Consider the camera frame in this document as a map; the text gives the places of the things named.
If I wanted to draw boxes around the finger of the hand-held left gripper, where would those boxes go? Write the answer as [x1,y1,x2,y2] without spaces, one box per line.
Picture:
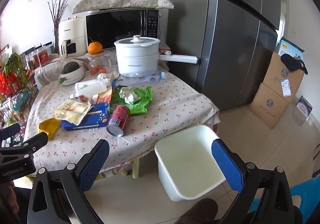
[0,123,21,141]
[0,132,49,158]

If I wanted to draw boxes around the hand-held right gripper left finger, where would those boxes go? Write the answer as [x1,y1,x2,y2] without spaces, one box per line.
[27,139,110,224]

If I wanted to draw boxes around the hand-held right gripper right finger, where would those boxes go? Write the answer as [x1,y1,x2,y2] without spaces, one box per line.
[211,139,293,224]

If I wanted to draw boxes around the yellow foil bag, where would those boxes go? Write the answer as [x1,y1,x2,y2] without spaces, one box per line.
[37,118,62,140]

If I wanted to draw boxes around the white plastic bin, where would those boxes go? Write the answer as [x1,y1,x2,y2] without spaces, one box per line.
[154,125,226,202]

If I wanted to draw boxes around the blue cardboard box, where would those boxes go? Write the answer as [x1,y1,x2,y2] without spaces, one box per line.
[60,102,111,131]

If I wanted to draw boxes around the cream yellow wrapper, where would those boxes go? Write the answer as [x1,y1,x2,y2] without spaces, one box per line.
[53,97,92,126]

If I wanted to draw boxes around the red drink can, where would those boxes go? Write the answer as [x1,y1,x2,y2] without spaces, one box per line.
[106,104,131,137]

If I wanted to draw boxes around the orange white carton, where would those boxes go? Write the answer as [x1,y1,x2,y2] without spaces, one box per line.
[96,87,113,105]

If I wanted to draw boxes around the white paper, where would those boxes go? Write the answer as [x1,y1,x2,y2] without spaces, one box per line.
[119,86,142,105]

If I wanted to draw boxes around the cream table leg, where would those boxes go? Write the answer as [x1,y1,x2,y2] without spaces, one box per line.
[132,158,140,180]

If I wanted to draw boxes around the person's brown shoe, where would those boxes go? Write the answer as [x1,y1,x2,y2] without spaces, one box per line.
[173,198,218,224]

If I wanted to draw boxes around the green leafy vegetable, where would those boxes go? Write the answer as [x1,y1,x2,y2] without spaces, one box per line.
[3,53,27,83]

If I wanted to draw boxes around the green snack bag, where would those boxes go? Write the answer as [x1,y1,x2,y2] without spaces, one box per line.
[110,86,153,115]

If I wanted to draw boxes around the white bowl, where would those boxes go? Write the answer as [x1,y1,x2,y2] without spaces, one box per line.
[58,63,86,86]

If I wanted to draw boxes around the white bottle green label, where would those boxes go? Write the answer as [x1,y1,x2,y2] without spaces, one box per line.
[75,79,112,96]

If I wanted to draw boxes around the red label jars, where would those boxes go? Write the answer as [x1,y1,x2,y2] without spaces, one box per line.
[26,45,51,67]

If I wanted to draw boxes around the blue plastic stool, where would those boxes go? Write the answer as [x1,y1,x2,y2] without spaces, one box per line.
[250,183,320,215]

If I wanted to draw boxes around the cherry print tablecloth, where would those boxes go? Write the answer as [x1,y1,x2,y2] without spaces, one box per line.
[23,49,221,172]

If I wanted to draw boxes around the dark green squash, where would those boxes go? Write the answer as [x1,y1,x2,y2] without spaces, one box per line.
[62,62,81,75]

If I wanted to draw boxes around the small dark printed box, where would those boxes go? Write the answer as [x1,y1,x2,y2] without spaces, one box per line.
[296,95,313,117]

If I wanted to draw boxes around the clear plastic water bottle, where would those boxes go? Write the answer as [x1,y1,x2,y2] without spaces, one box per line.
[116,70,166,85]

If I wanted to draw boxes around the glass jar with small oranges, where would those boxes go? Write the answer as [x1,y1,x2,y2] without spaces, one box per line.
[88,54,112,75]

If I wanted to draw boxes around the cardboard box with label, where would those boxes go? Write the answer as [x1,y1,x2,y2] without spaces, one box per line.
[262,52,304,104]

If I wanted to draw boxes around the cream air fryer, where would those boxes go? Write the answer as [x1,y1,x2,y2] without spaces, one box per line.
[58,16,88,58]

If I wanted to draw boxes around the large orange fruit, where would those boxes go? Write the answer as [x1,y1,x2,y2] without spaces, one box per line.
[87,41,104,55]

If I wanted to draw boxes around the white electric cooking pot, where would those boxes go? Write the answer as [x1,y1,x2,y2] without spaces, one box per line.
[114,35,199,75]

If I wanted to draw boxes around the black cloth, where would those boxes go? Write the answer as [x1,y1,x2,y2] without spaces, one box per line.
[280,54,309,75]

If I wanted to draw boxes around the grey refrigerator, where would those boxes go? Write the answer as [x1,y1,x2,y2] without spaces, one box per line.
[167,0,282,111]

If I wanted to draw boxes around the dry branches in vase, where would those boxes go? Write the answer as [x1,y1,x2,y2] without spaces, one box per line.
[47,0,75,40]

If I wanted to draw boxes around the pink box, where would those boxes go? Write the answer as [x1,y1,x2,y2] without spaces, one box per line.
[159,44,173,55]

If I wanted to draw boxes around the blue white printed box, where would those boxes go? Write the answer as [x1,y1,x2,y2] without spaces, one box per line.
[276,37,306,61]

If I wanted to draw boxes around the black microwave oven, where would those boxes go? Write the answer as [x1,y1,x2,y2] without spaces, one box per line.
[85,9,161,51]

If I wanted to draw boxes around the wire storage rack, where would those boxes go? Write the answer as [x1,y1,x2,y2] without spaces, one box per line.
[0,46,51,141]

